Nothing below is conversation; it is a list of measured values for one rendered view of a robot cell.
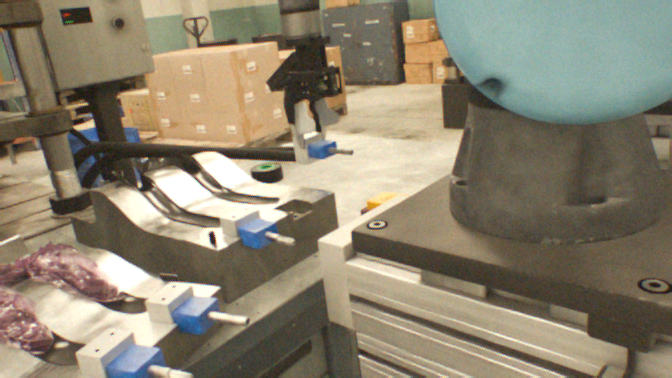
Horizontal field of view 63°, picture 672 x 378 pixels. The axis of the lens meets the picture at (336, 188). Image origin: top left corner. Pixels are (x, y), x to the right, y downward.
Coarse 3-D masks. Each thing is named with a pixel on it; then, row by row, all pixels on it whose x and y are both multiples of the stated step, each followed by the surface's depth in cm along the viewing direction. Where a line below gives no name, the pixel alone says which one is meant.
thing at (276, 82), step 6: (294, 54) 104; (288, 60) 105; (294, 60) 104; (282, 66) 107; (288, 66) 106; (294, 66) 105; (276, 72) 108; (282, 72) 107; (288, 72) 106; (270, 78) 110; (276, 78) 109; (282, 78) 108; (270, 84) 111; (276, 84) 110; (282, 84) 110; (276, 90) 112; (282, 90) 113
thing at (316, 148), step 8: (304, 136) 110; (312, 136) 110; (320, 136) 112; (296, 144) 111; (312, 144) 109; (320, 144) 108; (328, 144) 108; (336, 144) 110; (296, 152) 111; (304, 152) 110; (312, 152) 109; (320, 152) 107; (328, 152) 108; (336, 152) 107; (344, 152) 105; (352, 152) 105; (296, 160) 112; (304, 160) 111; (312, 160) 111
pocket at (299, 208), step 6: (282, 204) 94; (288, 204) 95; (294, 204) 96; (300, 204) 95; (306, 204) 94; (276, 210) 93; (282, 210) 94; (288, 210) 95; (294, 210) 96; (300, 210) 96; (306, 210) 95; (312, 210) 93; (294, 216) 95; (300, 216) 92
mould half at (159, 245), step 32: (224, 160) 114; (96, 192) 100; (128, 192) 99; (192, 192) 103; (256, 192) 104; (288, 192) 100; (320, 192) 97; (96, 224) 104; (128, 224) 95; (160, 224) 94; (192, 224) 91; (288, 224) 89; (320, 224) 95; (128, 256) 99; (160, 256) 91; (192, 256) 84; (224, 256) 80; (256, 256) 85; (288, 256) 90; (224, 288) 81; (256, 288) 85
